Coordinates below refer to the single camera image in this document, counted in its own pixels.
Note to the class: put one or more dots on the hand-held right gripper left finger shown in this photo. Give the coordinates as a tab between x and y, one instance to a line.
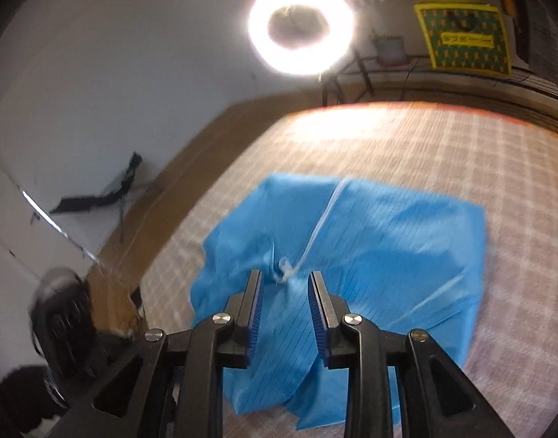
256	319

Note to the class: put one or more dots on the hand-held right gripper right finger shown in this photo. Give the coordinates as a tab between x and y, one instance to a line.
316	324

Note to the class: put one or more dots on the blue striped work coat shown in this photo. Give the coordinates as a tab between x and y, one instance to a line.
374	246

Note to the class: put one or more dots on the grey hanging clothes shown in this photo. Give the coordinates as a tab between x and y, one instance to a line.
543	41

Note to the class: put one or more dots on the black folded stand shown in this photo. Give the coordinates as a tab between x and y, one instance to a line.
78	203

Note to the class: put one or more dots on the beige plaid blanket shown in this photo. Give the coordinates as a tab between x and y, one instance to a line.
488	169

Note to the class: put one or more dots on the black metal rack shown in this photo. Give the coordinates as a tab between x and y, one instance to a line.
365	77

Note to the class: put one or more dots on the green plant pot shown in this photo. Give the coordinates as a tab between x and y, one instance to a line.
389	50

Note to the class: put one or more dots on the yellow green patterned box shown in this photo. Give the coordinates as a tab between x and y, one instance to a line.
463	39

